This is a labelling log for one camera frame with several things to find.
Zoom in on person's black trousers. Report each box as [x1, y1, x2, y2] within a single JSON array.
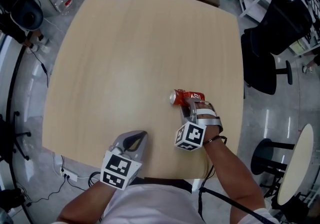
[[132, 177, 193, 192]]

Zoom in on black office chair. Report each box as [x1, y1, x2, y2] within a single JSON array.
[[0, 111, 32, 162], [240, 0, 315, 96]]

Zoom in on black head camera cable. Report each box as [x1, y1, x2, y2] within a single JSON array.
[[198, 187, 266, 224]]

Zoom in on clear water jug red label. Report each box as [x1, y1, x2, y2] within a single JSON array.
[[53, 0, 75, 16]]

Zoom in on red soda can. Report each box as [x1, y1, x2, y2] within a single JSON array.
[[169, 89, 206, 107]]

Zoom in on white power strip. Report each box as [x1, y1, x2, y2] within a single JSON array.
[[60, 169, 79, 182]]

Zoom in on black wrist cord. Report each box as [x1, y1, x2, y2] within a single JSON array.
[[202, 135, 228, 146]]

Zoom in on black floor cable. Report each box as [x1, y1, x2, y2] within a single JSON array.
[[26, 47, 50, 88]]

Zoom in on person's right forearm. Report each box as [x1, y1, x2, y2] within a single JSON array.
[[202, 127, 266, 218]]

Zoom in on person's white shirt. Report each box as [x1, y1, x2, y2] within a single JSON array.
[[51, 183, 282, 224]]

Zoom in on person's right hand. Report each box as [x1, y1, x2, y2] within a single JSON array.
[[196, 102, 216, 111]]

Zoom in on person's left forearm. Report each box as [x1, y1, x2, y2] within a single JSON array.
[[57, 180, 118, 224]]

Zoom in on round wooden table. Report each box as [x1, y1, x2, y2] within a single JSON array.
[[250, 123, 315, 206]]

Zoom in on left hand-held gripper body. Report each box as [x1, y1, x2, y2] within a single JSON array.
[[99, 147, 143, 190]]

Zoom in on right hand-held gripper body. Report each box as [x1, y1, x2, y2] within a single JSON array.
[[174, 101, 223, 152]]

